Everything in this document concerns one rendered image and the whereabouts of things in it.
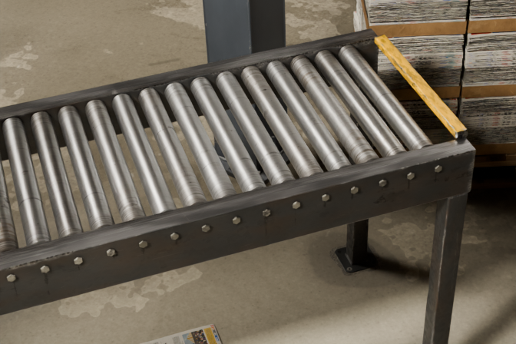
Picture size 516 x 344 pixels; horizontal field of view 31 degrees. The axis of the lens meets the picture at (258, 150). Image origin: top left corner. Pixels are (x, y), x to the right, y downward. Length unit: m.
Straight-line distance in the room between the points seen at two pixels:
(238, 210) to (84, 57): 2.15
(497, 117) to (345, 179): 1.16
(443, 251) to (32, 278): 0.94
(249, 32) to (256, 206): 1.07
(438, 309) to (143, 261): 0.81
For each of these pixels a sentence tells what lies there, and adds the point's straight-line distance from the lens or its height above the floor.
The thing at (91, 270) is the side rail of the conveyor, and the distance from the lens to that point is 1.91.
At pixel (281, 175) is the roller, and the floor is 0.80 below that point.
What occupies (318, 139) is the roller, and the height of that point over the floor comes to 0.79.
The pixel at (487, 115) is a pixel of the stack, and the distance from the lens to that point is 3.05.
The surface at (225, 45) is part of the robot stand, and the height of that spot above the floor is 0.50.
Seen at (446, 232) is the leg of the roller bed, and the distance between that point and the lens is 2.21.
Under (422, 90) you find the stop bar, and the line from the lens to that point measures 2.21.
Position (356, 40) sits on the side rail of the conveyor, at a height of 0.80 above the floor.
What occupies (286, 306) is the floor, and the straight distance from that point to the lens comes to 2.80.
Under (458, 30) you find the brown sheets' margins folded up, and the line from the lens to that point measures 2.84.
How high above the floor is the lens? 2.07
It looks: 38 degrees down
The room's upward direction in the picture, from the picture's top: 3 degrees counter-clockwise
